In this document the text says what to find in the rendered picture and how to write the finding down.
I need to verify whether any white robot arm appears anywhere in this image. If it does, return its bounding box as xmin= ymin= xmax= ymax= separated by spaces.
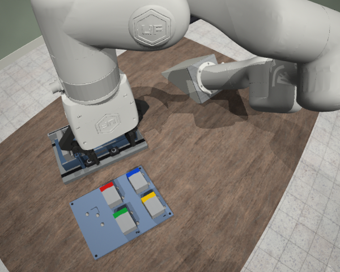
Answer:
xmin=31 ymin=0 xmax=340 ymax=113

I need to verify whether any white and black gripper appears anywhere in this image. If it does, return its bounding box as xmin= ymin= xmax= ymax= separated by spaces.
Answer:
xmin=58 ymin=69 xmax=150 ymax=165

